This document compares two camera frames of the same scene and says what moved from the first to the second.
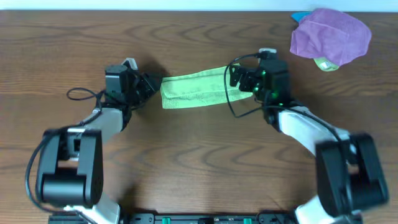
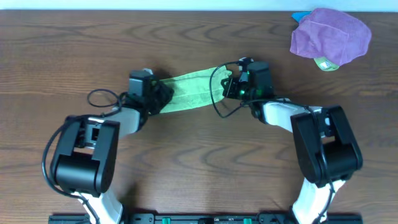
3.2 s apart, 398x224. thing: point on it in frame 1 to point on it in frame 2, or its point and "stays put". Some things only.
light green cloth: [201, 88] stays put
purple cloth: [331, 35] stays put
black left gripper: [147, 86] to [161, 94]
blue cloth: [299, 15] stays put
